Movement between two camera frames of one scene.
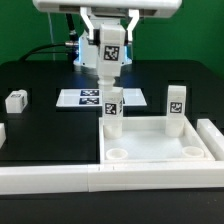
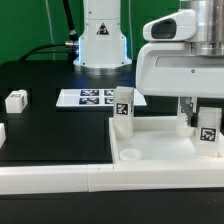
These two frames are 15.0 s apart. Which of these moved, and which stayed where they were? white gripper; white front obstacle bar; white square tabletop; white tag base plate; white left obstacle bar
Moved: white square tabletop; white gripper
Stayed: white left obstacle bar; white tag base plate; white front obstacle bar
